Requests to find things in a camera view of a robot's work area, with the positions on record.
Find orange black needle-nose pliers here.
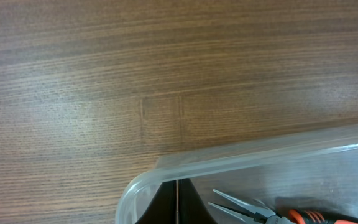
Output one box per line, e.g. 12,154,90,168
208,189,358,224

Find clear plastic container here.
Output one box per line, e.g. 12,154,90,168
116,125,358,223

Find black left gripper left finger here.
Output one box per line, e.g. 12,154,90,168
136,180,177,224

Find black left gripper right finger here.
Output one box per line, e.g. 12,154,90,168
178,179,217,224

